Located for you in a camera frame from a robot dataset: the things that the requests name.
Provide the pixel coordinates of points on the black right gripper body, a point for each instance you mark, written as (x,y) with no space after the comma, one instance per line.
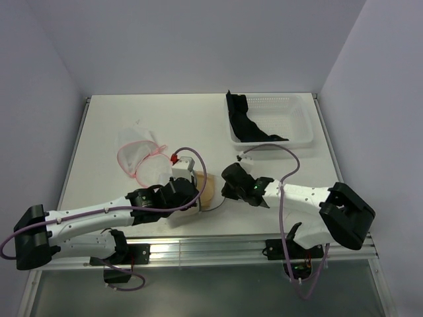
(234,193)

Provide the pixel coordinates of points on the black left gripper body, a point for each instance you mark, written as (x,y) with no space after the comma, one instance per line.
(190,199)

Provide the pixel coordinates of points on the grey trimmed mesh laundry bag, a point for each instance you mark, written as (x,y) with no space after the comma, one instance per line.
(180,218)

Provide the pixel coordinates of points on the beige bra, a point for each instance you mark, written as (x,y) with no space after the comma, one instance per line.
(209,191)

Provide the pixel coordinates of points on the black bra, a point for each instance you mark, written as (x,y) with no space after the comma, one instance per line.
(243,127)

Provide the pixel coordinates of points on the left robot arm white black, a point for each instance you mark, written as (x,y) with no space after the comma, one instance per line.
(95,232)

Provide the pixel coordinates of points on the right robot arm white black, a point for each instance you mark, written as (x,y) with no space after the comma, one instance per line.
(318,215)

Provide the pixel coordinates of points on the pink trimmed mesh laundry bag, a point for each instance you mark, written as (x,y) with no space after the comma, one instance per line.
(141,157)

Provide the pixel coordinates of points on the white perforated plastic basket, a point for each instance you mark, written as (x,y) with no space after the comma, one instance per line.
(285,115)

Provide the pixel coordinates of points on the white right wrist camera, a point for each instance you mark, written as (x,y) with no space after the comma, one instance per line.
(245,162)

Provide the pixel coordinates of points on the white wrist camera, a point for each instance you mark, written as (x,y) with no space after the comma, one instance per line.
(245,162)
(183,168)

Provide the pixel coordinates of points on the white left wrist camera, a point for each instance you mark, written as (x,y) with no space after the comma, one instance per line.
(183,168)

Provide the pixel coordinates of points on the aluminium frame rail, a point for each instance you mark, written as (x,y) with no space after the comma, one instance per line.
(213,250)

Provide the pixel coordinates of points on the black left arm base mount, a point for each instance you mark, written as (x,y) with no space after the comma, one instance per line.
(119,268)

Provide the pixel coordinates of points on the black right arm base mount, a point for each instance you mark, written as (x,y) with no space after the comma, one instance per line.
(300,258)

